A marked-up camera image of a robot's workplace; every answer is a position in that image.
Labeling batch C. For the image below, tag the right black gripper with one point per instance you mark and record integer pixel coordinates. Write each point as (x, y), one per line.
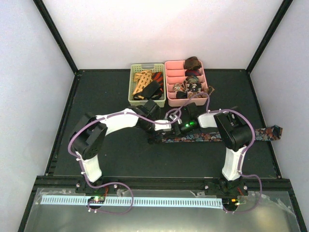
(177, 131)

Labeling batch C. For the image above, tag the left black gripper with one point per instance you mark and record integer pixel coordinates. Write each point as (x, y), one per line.
(155, 140)

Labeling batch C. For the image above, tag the navy floral tie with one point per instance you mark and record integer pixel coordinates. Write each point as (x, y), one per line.
(272, 133)

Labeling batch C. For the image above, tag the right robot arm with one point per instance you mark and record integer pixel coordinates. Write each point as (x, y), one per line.
(236, 133)

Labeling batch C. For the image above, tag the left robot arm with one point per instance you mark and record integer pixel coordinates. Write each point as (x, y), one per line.
(87, 138)

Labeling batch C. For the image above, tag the green plastic basket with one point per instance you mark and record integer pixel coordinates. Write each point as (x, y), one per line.
(154, 67)

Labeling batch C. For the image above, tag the black rolled tie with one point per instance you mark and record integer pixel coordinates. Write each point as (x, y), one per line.
(181, 95)

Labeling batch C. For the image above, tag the tan paisley rolled tie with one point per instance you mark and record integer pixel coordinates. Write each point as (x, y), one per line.
(179, 87)

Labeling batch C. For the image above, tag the dark floral rolled tie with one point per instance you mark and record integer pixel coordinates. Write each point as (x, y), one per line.
(194, 87)

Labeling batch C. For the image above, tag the brown dotted rolled tie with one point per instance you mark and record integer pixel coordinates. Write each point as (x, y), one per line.
(200, 92)

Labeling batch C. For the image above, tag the green floral rolled tie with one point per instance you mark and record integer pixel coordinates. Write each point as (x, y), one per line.
(193, 79)

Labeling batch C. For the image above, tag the red black striped tie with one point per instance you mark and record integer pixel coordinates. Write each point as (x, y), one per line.
(158, 77)

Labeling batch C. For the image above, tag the pink divided organizer tray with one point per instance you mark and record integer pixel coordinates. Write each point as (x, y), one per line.
(175, 73)

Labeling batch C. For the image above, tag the red blue rolled tie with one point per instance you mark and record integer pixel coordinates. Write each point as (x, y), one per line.
(196, 72)

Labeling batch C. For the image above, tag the orange patterned tie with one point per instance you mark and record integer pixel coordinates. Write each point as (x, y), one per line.
(142, 80)

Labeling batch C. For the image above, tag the left controller board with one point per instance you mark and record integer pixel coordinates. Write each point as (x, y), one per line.
(96, 199)

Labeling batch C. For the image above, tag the controller board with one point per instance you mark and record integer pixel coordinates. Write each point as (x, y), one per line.
(231, 201)
(96, 199)

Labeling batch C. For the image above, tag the right controller board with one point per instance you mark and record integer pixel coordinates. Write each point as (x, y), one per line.
(231, 201)

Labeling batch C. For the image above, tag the clear acrylic sheet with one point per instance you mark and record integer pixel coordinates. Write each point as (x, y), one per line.
(266, 212)

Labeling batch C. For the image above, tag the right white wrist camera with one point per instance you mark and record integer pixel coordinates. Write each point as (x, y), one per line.
(175, 118)

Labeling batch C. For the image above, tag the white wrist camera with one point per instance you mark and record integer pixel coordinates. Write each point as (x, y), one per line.
(175, 118)
(162, 125)

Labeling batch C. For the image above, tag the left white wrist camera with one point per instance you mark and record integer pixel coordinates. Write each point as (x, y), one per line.
(162, 125)

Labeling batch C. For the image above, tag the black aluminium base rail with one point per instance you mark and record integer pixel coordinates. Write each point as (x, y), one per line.
(211, 186)

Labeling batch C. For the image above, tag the light blue slotted cable duct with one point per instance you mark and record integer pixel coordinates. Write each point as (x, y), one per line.
(135, 201)

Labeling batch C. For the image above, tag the right black frame post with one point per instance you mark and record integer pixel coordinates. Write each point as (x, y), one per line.
(282, 10)

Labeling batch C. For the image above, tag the black frame post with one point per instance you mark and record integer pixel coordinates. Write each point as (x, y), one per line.
(282, 10)
(55, 33)

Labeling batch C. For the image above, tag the left black frame post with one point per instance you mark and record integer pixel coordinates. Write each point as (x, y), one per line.
(55, 33)

